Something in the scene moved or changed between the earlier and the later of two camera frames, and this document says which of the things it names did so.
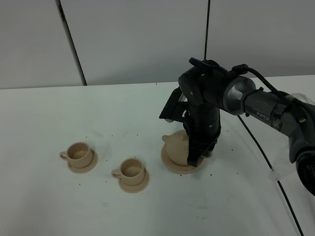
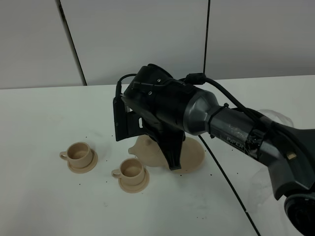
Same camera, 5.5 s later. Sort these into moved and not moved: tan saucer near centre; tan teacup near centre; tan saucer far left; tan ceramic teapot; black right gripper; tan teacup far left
Moved: black right gripper; tan ceramic teapot
Not moved: tan saucer far left; tan saucer near centre; tan teacup far left; tan teacup near centre
